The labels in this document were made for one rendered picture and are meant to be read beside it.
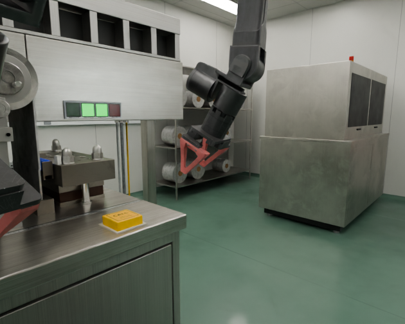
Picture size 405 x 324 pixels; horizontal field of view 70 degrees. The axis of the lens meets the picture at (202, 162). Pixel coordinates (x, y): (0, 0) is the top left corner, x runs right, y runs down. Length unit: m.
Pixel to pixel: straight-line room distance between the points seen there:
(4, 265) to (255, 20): 0.64
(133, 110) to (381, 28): 4.08
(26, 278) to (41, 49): 0.85
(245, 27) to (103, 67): 0.84
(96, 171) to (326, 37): 4.61
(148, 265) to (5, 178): 0.57
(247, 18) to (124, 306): 0.70
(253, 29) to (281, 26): 4.93
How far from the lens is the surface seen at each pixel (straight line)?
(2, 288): 0.62
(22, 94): 0.86
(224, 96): 0.61
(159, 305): 0.88
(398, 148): 4.78
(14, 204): 0.28
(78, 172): 0.88
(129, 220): 0.71
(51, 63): 1.25
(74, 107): 1.26
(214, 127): 0.61
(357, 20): 5.07
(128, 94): 1.39
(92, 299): 0.74
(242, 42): 0.61
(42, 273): 0.63
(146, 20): 1.52
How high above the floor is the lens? 1.16
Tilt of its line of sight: 9 degrees down
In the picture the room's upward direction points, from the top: straight up
